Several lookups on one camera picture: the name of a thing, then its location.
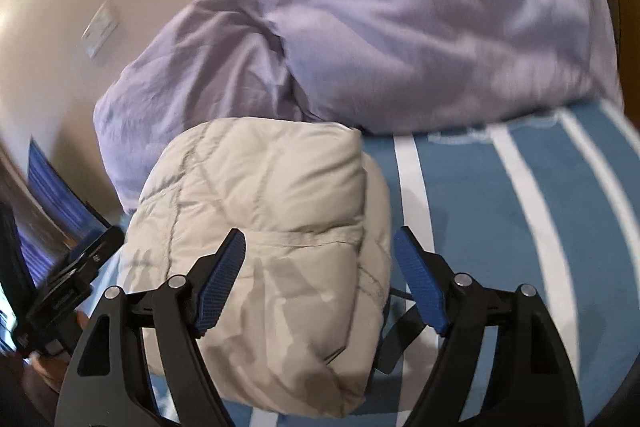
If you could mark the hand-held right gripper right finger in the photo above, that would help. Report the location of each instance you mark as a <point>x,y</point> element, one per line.
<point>417,279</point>

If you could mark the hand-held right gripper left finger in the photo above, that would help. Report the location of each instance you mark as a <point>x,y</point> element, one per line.
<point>220,287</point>

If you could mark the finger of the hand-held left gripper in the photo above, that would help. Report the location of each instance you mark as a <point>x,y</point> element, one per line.
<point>95,249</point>

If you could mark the beige puffer jacket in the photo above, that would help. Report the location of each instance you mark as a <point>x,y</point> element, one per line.
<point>270,217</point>

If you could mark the blue striped panel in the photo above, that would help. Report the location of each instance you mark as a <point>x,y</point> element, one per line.
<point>55,207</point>

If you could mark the blue white striped bed sheet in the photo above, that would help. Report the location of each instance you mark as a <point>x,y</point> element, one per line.
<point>490,217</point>

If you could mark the lavender duvet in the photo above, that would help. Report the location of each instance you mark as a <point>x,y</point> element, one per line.
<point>400,17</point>

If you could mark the white wall switch panel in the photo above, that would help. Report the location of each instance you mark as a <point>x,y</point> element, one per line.
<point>100,29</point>

